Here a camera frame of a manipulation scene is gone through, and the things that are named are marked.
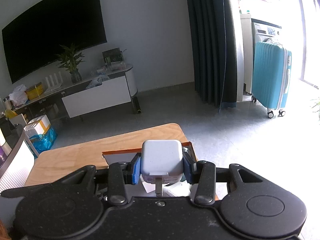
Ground teal suitcase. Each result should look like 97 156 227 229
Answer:
251 41 292 119

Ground dark green box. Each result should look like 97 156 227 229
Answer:
102 48 125 65

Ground small packages on cabinet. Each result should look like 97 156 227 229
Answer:
96 62 125 74

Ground plant in glass vase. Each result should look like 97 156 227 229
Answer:
55 44 85 84

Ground yellow tin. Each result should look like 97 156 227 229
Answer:
26 81 45 100

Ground orange cloth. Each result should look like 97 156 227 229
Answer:
0 219 12 240

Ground low media cabinet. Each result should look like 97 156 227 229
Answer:
0 64 138 130

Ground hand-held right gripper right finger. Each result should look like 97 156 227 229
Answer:
182 152 277 205

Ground white router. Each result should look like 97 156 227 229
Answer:
44 71 64 90

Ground black roll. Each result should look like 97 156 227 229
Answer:
132 97 142 114

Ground spider plant in pot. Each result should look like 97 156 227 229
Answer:
310 97 320 120

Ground orange and white box tray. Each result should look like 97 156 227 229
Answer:
102 141 220 200

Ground black television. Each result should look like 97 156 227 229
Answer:
1 0 108 84

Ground white and yellow cardboard box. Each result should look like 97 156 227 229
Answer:
24 114 52 138

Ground dark green curtain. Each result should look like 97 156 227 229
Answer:
184 0 238 110

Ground white cube charger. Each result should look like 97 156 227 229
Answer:
140 139 183 197

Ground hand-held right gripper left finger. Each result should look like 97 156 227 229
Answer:
60 152 141 205

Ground washing machine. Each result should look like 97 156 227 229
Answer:
251 17 283 45

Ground white hair dryer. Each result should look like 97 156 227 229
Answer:
164 181 193 198

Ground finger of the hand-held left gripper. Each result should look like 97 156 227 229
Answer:
0 179 63 198

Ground blue and white plastic bag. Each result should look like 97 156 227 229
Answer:
86 74 110 89

